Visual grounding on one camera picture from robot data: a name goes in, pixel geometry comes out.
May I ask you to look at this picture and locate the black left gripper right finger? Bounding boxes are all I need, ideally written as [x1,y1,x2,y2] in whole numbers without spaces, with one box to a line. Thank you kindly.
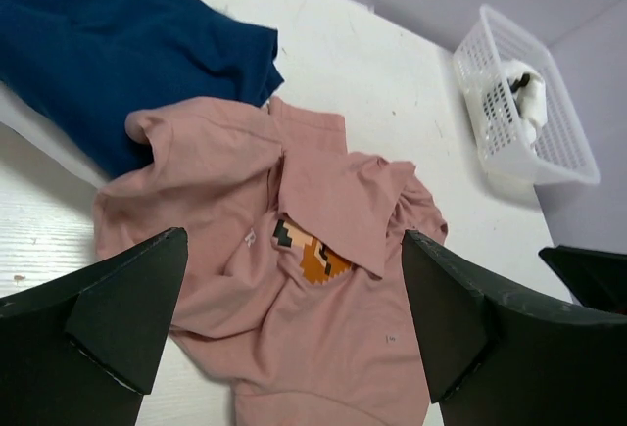
[402,231,626,425]

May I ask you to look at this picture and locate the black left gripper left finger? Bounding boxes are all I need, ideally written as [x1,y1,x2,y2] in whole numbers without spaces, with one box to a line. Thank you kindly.
[1,228,188,425]

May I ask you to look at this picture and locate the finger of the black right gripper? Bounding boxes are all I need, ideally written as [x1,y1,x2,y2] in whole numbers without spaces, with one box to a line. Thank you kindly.
[538,245,627,314]

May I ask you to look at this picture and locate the pink t-shirt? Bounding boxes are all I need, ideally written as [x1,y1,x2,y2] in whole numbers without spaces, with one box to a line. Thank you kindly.
[94,97,448,425]

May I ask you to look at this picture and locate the white plastic basket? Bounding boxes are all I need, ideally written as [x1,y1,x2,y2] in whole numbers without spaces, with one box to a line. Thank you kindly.
[453,4,600,185]

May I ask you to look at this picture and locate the white crumpled t-shirt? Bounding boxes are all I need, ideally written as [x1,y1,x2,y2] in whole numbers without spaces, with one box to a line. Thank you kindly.
[502,59,548,148]

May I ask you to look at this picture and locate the blue folded t-shirt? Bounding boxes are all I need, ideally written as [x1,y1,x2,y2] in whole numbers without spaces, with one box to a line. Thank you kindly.
[1,0,282,177]

